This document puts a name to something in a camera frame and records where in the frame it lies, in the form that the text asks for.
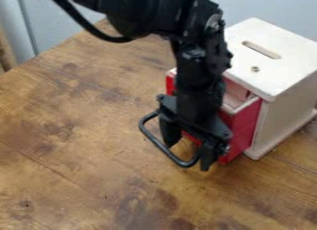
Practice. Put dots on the red drawer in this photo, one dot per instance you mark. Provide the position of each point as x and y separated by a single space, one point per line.
240 115

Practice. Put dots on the black metal drawer handle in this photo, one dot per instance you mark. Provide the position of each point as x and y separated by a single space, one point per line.
181 163

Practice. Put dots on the wooden object at left edge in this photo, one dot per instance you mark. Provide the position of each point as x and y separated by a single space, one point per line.
7 57

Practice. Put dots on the white wooden box cabinet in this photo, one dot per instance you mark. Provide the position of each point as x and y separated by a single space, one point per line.
275 65

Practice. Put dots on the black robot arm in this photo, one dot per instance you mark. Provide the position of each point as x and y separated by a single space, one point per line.
193 25

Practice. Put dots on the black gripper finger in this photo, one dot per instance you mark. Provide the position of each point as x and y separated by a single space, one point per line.
210 152
170 131

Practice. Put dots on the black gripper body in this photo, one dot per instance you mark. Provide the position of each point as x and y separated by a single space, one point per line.
193 106

